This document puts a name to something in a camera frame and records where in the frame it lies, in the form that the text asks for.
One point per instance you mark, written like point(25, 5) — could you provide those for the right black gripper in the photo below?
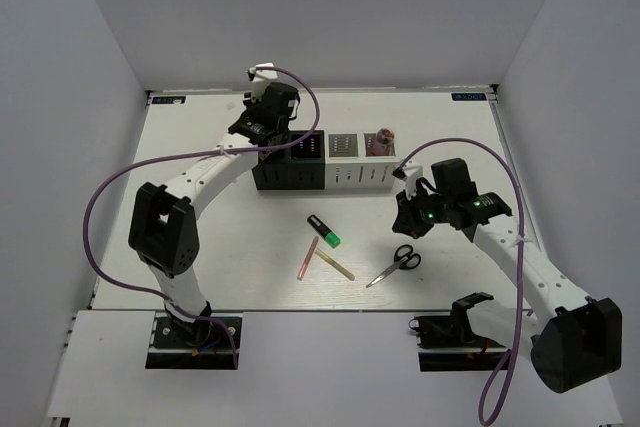
point(407, 222)

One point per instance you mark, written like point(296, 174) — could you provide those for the green highlighter marker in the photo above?
point(326, 233)

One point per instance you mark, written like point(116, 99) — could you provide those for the pink clear tube case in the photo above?
point(382, 142)

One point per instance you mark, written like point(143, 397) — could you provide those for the yellow pen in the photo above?
point(336, 265)

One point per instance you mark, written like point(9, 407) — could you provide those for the pink pen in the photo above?
point(307, 259)

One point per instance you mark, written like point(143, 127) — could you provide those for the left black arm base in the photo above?
point(213, 348)

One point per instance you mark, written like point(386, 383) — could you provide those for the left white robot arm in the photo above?
point(163, 229)

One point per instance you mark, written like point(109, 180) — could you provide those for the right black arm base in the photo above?
point(447, 343)

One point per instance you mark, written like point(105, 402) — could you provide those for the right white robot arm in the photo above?
point(571, 338)

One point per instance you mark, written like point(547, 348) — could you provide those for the black two-slot container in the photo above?
point(300, 167)

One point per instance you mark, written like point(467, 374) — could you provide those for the white two-slot container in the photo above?
point(356, 160)

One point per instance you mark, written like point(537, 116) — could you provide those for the left blue corner label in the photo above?
point(168, 100)

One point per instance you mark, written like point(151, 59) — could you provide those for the blue corner label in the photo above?
point(168, 100)
point(469, 96)

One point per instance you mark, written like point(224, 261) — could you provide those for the right blue corner label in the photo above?
point(469, 96)

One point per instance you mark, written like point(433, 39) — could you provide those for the black handled scissors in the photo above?
point(405, 258)

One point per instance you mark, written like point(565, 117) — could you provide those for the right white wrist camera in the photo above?
point(410, 173)

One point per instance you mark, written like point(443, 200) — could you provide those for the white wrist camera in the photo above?
point(410, 173)
point(260, 77)

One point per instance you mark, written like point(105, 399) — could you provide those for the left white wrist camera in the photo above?
point(260, 77)

